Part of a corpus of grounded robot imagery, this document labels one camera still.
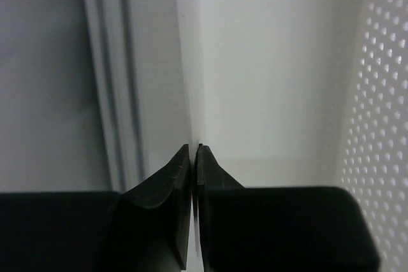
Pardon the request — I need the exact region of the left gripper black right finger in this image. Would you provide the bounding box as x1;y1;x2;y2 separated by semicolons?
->
194;145;381;271

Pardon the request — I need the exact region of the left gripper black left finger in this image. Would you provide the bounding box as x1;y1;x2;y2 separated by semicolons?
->
1;145;191;271

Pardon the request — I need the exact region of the white perforated plastic box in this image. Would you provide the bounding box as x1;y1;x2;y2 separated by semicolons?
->
177;0;407;271

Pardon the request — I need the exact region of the aluminium table frame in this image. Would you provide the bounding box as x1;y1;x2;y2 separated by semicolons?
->
84;0;145;192

